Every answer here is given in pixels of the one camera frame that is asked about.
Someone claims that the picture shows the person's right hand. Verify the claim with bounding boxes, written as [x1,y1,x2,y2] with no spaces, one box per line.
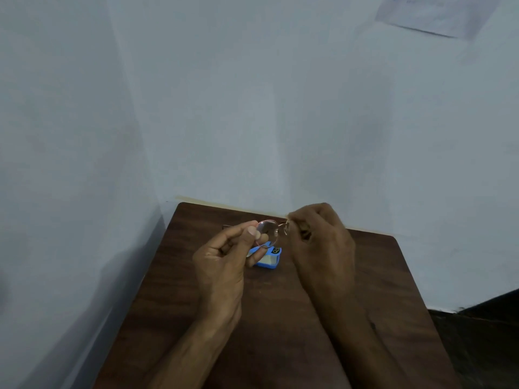
[286,203,357,316]

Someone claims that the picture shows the person's left hand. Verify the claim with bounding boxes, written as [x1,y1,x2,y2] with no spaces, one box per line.
[192,220,270,325]

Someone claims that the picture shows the thin metal frame eyeglasses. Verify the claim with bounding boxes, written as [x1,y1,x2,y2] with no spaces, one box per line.
[222,219,291,248]

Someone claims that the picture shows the person's left forearm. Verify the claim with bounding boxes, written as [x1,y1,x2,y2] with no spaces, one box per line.
[147,312,240,389]

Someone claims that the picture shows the small blue white box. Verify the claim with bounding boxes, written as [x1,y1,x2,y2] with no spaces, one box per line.
[247,242,282,269]

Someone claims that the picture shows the white paper sheet on wall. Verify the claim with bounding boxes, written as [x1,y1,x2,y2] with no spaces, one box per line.
[375,0,503,40]

